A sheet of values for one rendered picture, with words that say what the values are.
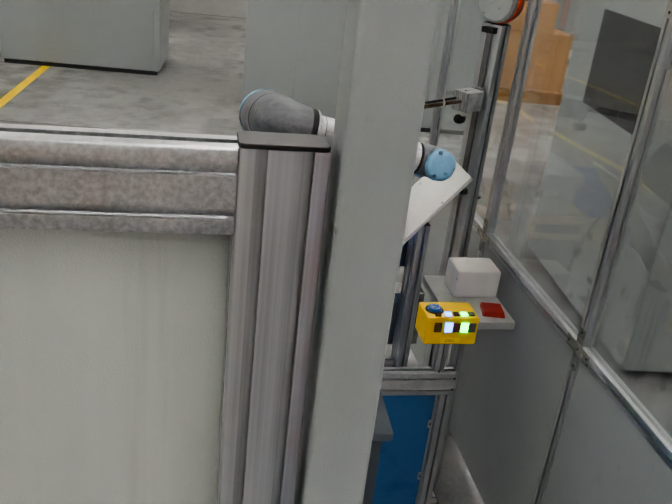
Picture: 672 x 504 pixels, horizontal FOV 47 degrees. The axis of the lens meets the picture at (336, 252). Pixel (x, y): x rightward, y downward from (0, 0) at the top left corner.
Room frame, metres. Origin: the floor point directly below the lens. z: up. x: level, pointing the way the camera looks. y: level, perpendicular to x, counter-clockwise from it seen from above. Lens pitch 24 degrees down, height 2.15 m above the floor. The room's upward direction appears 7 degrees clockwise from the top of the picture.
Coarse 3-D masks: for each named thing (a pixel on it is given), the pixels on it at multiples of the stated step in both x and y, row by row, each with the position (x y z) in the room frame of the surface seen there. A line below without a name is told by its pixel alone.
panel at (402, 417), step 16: (384, 400) 2.02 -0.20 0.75; (400, 400) 2.03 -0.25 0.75; (416, 400) 2.04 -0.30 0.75; (432, 400) 2.06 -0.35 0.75; (400, 416) 2.04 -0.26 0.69; (416, 416) 2.05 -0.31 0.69; (432, 416) 2.06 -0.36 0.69; (400, 432) 2.04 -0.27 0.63; (416, 432) 2.05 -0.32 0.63; (384, 448) 2.03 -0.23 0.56; (400, 448) 2.04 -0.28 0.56; (416, 448) 2.05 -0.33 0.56; (384, 464) 2.03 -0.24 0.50; (400, 464) 2.04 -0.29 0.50; (416, 464) 2.05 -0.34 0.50; (384, 480) 2.03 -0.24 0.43; (400, 480) 2.04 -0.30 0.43; (416, 480) 2.06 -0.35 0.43; (384, 496) 2.03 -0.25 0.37; (400, 496) 2.05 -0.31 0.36; (416, 496) 2.06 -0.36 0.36
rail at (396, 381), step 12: (384, 372) 2.01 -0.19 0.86; (396, 372) 2.02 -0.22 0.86; (408, 372) 2.03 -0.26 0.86; (420, 372) 2.03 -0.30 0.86; (432, 372) 2.04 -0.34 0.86; (444, 372) 2.05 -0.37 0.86; (384, 384) 2.00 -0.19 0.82; (396, 384) 2.01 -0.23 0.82; (408, 384) 2.02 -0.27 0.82; (420, 384) 2.03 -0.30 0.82; (432, 384) 2.04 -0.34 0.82; (444, 384) 2.04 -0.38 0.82
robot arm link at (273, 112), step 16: (272, 96) 1.72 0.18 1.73; (256, 112) 1.69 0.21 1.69; (272, 112) 1.68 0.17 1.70; (288, 112) 1.67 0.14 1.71; (304, 112) 1.68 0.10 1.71; (320, 112) 1.71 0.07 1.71; (256, 128) 1.69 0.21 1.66; (272, 128) 1.66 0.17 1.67; (288, 128) 1.66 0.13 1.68; (304, 128) 1.66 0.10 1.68; (320, 128) 1.67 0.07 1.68; (416, 160) 1.75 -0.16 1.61; (432, 160) 1.74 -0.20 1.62; (448, 160) 1.76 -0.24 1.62; (432, 176) 1.74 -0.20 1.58; (448, 176) 1.75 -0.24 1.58
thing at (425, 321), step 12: (420, 312) 2.06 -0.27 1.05; (432, 312) 2.03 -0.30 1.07; (444, 312) 2.04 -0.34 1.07; (420, 324) 2.04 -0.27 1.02; (432, 324) 2.00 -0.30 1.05; (444, 324) 2.00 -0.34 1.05; (420, 336) 2.02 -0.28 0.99; (432, 336) 2.00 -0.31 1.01; (444, 336) 2.01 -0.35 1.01; (456, 336) 2.01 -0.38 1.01; (468, 336) 2.02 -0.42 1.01
